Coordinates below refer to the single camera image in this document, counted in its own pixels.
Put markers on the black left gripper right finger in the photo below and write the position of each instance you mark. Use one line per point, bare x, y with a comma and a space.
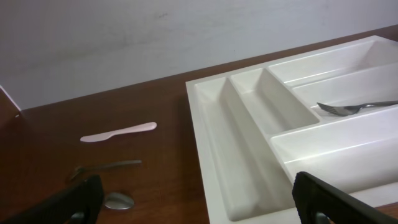
319, 202

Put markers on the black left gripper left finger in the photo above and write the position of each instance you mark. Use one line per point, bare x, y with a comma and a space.
80, 203

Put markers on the small dark metal teaspoon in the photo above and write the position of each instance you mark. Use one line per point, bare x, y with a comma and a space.
81, 170

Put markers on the small silver teaspoon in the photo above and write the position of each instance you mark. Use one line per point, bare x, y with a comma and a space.
118, 201

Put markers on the white plastic cutlery tray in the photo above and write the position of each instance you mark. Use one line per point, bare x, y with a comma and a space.
258, 126

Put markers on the pink plastic knife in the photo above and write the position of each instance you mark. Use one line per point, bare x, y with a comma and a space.
133, 129

